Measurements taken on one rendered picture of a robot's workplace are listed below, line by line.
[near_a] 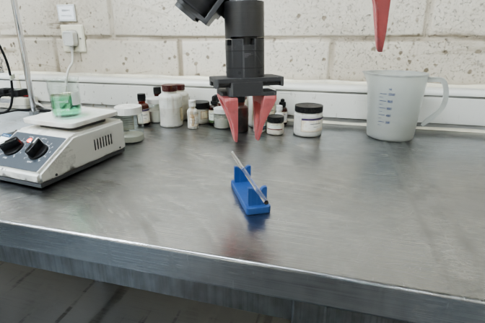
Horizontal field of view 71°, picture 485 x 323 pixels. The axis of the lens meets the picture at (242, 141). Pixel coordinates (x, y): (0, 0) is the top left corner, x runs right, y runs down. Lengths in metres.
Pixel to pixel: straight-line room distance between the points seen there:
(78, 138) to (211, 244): 0.33
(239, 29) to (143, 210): 0.28
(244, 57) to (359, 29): 0.54
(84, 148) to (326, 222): 0.42
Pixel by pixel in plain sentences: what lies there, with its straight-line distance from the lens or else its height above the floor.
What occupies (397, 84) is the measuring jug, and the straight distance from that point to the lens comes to 0.80.
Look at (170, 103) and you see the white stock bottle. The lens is 0.89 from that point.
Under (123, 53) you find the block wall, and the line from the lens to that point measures 1.17.
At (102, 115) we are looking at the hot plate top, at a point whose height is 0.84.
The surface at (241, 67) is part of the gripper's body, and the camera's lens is 0.49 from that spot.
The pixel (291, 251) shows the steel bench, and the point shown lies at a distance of 0.40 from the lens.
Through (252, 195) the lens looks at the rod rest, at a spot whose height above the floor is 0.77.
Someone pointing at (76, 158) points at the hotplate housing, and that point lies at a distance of 0.65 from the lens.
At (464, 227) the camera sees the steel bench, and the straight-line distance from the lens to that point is 0.52.
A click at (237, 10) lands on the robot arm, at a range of 0.49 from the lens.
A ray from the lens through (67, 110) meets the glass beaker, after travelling 0.67.
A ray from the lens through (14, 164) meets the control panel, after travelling 0.65.
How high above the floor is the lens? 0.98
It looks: 17 degrees down
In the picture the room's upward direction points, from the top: straight up
